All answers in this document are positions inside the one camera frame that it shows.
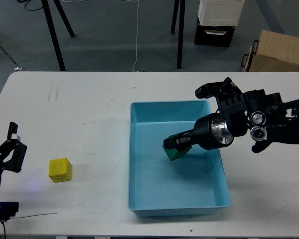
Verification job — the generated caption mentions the white hanging cable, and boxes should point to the white hanging cable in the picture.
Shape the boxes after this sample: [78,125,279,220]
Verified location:
[126,0,146,73]

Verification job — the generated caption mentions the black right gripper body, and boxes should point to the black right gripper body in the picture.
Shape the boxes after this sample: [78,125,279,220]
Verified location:
[189,77,248,150]

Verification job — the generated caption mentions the black drawer cabinet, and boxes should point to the black drawer cabinet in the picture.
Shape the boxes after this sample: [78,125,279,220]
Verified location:
[194,20,236,47]

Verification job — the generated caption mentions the green wooden block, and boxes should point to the green wooden block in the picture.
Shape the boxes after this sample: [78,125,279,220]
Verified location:
[162,134,192,161]

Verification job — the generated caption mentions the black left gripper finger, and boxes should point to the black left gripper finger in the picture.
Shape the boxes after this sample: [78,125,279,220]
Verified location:
[3,122,27,173]

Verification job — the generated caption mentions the black trestle legs left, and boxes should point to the black trestle legs left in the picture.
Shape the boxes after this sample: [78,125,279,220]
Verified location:
[41,0,75,72]

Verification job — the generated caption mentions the black trestle legs right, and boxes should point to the black trestle legs right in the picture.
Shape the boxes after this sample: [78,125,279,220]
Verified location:
[170,0,186,70]

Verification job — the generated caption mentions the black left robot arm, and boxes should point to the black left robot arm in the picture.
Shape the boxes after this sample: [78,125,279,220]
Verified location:
[0,122,27,223]

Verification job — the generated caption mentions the light blue plastic bin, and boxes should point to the light blue plastic bin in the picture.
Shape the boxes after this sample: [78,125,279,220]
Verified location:
[128,101,231,217]

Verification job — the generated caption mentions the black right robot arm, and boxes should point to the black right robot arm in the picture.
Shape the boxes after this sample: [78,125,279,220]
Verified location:
[162,77,299,160]

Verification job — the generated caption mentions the white appliance box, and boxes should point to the white appliance box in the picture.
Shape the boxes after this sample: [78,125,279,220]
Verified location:
[198,0,245,26]

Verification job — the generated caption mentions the black trestle legs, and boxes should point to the black trestle legs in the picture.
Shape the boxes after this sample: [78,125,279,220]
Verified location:
[41,0,75,72]
[170,0,186,70]

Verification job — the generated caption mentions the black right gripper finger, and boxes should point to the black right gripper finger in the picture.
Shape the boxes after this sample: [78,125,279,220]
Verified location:
[163,129,195,151]

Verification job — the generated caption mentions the thin grey wire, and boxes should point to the thin grey wire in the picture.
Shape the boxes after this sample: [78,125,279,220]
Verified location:
[11,212,58,219]

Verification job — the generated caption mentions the yellow wooden block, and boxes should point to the yellow wooden block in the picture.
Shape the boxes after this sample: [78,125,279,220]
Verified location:
[48,158,72,183]

